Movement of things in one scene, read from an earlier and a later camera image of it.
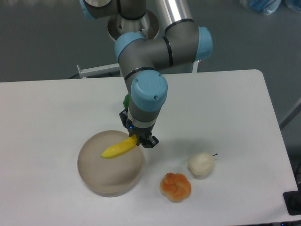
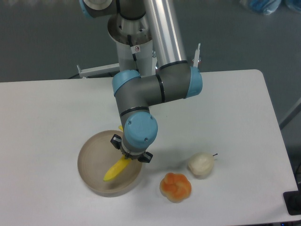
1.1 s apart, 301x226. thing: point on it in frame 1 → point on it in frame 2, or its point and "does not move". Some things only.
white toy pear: x=201 y=165 does not move
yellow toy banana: x=120 y=149 → x=115 y=170
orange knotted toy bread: x=175 y=187 does not move
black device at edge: x=293 y=201 does not move
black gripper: x=141 y=133 → x=146 y=157
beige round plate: x=111 y=177 does not move
